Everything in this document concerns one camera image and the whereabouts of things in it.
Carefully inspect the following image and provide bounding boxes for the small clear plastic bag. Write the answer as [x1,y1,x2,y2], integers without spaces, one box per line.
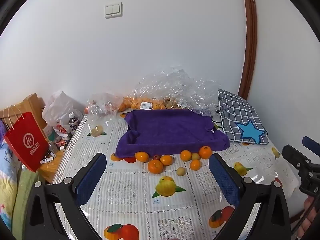
[86,92,121,138]

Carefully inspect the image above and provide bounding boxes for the pile of bagged oranges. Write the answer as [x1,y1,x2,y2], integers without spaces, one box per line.
[117,96,185,112]

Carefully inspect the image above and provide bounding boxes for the dark drink bottle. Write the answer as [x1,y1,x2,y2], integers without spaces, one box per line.
[69,112,80,135]

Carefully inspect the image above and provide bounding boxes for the brown wooden door frame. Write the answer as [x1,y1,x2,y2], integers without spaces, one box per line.
[237,0,258,101]

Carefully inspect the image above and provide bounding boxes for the white plastic bag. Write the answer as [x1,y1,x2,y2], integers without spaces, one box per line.
[42,91,84,130]

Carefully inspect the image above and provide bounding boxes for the black cable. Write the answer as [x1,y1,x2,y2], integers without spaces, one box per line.
[291,200,319,239]

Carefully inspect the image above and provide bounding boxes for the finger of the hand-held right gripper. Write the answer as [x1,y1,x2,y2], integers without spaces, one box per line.
[282,144,320,178]
[302,136,320,155]

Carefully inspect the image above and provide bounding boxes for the large mandarin orange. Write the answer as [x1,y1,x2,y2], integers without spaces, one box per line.
[198,146,213,160]
[148,159,164,174]

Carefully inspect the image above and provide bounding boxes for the person's right hand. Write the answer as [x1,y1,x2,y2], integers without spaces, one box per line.
[299,196,320,238]

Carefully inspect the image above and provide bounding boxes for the colourful printed blanket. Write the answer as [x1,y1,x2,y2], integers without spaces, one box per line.
[0,120,39,233]

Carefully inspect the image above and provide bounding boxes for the large clear plastic bag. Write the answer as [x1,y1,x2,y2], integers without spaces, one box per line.
[132,66,220,117]

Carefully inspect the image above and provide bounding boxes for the fruit print tablecloth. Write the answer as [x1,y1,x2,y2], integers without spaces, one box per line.
[51,100,300,240]

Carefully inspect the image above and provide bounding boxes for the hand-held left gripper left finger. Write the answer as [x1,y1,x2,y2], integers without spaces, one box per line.
[25,152,108,240]

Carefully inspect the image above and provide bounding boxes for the wooden side table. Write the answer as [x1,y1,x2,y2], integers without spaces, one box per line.
[39,135,73,183]

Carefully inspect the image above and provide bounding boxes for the red paper bag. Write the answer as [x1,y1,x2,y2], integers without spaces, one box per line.
[2,105,50,172]

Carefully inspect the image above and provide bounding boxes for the grey checked star pillow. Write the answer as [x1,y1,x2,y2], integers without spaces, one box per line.
[217,89,268,146]

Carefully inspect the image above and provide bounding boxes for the purple towel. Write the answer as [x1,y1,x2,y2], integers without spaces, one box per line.
[115,109,230,160]

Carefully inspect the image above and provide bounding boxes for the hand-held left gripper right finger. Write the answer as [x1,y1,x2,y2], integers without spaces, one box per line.
[209,153,292,240]

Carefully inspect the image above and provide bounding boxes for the white light switch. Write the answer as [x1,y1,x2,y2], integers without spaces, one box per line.
[104,2,123,19]

